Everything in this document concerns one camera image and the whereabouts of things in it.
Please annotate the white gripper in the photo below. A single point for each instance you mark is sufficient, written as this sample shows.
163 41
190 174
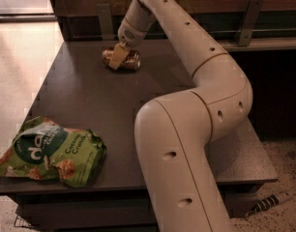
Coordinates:
133 36

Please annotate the orange soda can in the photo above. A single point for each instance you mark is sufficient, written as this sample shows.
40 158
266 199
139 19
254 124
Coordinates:
131 63

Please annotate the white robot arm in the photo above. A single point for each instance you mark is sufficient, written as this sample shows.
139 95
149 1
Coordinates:
171 131

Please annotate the green snack chip bag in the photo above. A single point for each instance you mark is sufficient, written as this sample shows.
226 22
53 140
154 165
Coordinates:
43 150

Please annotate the left metal wall bracket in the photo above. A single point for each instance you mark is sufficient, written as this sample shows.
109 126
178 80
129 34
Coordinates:
105 20

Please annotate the metal wall bracket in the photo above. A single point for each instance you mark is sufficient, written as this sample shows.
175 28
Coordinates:
105 20
243 36

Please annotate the right metal wall bracket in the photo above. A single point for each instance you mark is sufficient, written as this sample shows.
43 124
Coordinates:
243 36

